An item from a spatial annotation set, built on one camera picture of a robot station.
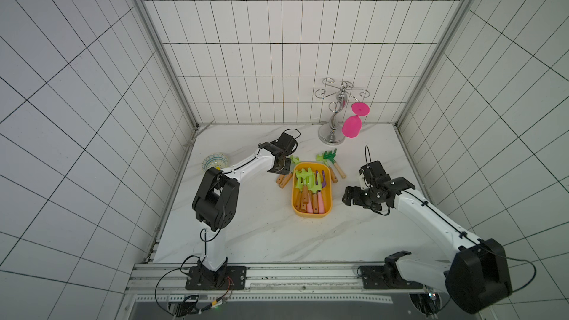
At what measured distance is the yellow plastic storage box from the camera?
0.87 meters

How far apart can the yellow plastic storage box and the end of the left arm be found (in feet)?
0.17

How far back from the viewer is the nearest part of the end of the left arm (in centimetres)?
68
